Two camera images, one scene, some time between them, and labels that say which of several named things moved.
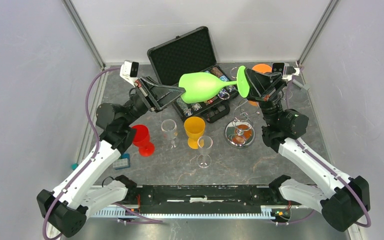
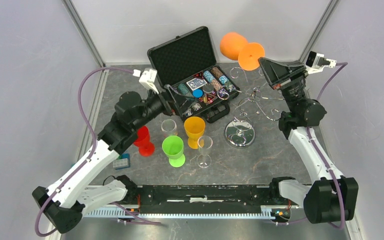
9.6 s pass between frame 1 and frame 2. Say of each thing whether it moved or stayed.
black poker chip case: stayed
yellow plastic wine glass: stayed
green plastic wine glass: moved
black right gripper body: moved
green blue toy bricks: stayed
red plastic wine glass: stayed
